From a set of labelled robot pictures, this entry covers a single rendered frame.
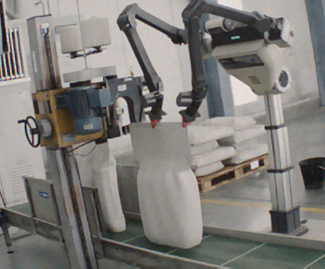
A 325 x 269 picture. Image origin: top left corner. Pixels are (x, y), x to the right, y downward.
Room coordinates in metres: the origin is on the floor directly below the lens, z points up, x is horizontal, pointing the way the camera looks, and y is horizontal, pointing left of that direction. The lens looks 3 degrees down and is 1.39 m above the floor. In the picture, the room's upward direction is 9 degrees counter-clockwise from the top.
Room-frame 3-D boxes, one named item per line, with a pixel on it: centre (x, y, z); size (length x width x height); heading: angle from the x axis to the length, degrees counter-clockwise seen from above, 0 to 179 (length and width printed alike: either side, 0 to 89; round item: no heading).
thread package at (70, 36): (3.35, 0.44, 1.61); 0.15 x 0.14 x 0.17; 38
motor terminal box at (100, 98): (3.00, 0.30, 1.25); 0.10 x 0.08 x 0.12; 153
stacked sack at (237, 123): (6.78, -0.73, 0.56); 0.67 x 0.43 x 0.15; 38
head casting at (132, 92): (3.49, 0.27, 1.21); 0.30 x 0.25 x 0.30; 38
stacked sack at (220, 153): (6.20, -0.39, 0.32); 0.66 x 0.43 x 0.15; 130
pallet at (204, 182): (6.55, -0.49, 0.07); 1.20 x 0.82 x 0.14; 130
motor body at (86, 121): (3.04, 0.39, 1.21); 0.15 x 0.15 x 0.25
